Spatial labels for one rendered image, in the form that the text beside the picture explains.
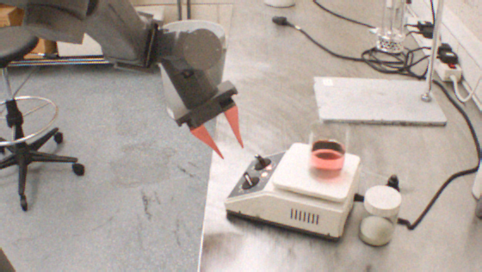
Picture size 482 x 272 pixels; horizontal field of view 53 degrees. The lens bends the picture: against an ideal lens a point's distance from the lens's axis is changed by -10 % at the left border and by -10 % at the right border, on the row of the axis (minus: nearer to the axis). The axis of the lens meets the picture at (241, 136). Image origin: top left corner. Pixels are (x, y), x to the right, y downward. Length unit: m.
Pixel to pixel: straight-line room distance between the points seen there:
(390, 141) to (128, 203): 1.27
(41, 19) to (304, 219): 0.57
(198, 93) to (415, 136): 0.53
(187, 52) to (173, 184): 1.51
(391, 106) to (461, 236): 0.42
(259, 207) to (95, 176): 1.50
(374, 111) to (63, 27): 0.89
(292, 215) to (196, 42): 0.31
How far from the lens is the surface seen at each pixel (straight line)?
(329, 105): 1.18
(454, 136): 1.17
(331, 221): 0.82
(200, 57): 0.71
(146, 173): 2.26
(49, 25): 0.38
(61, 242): 2.00
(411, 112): 1.20
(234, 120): 0.80
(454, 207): 0.97
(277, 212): 0.84
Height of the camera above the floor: 1.33
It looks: 33 degrees down
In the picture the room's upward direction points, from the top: straight up
